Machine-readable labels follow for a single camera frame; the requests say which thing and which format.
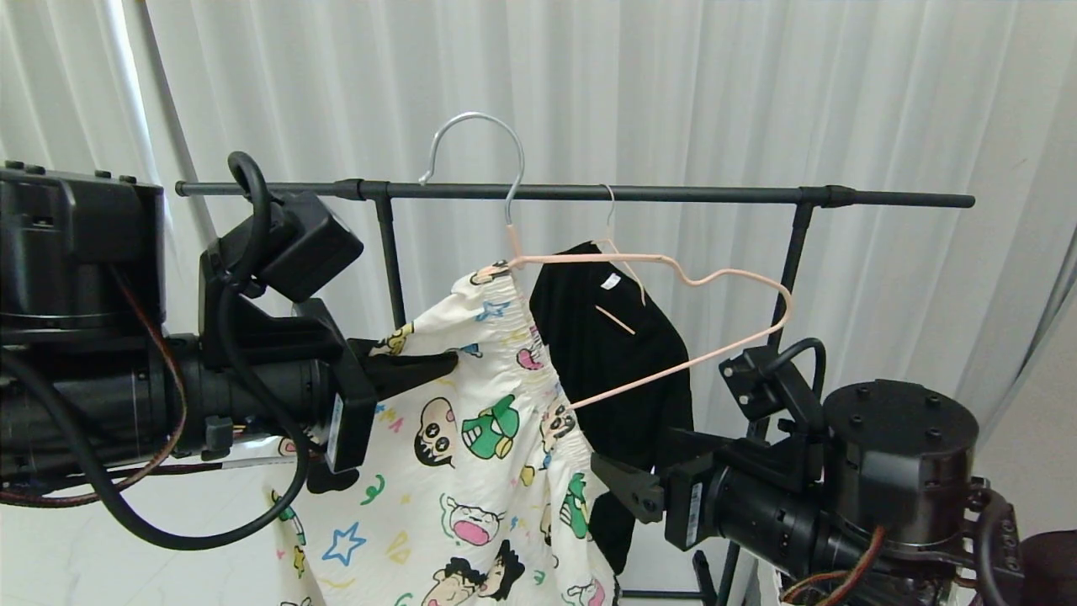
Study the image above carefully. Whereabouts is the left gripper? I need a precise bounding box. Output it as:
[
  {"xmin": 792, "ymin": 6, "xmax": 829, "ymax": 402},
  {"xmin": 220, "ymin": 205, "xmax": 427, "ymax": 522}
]
[{"xmin": 164, "ymin": 337, "xmax": 378, "ymax": 474}]

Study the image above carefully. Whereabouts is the black garment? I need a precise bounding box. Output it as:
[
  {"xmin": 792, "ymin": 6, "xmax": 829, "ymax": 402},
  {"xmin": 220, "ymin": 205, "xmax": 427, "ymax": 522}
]
[{"xmin": 530, "ymin": 242, "xmax": 695, "ymax": 577}]

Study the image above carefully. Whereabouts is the cream printed garment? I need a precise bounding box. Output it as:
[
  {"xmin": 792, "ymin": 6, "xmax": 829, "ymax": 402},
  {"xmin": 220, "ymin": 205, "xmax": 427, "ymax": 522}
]
[{"xmin": 269, "ymin": 261, "xmax": 619, "ymax": 606}]

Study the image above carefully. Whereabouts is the pink clothes hanger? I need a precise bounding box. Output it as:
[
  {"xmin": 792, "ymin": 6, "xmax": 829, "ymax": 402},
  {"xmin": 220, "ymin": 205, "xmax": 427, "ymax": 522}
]
[
  {"xmin": 419, "ymin": 112, "xmax": 794, "ymax": 411},
  {"xmin": 589, "ymin": 185, "xmax": 647, "ymax": 336}
]

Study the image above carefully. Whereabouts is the white curtain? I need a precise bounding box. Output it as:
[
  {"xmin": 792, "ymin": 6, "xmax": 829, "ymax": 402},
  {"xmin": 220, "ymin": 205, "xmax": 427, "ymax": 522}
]
[{"xmin": 0, "ymin": 0, "xmax": 1077, "ymax": 439}]

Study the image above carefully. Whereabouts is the black clothes rack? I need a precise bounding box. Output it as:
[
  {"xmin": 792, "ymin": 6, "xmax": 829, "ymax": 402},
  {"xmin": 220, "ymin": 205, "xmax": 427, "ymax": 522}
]
[{"xmin": 175, "ymin": 178, "xmax": 975, "ymax": 606}]

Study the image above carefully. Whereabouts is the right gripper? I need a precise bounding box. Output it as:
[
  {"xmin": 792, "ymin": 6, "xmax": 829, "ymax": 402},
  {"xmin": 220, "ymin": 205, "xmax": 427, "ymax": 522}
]
[{"xmin": 592, "ymin": 453, "xmax": 842, "ymax": 582}]

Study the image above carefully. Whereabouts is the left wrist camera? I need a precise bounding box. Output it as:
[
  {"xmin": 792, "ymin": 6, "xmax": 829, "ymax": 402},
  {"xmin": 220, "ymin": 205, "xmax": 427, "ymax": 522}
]
[{"xmin": 198, "ymin": 192, "xmax": 364, "ymax": 371}]

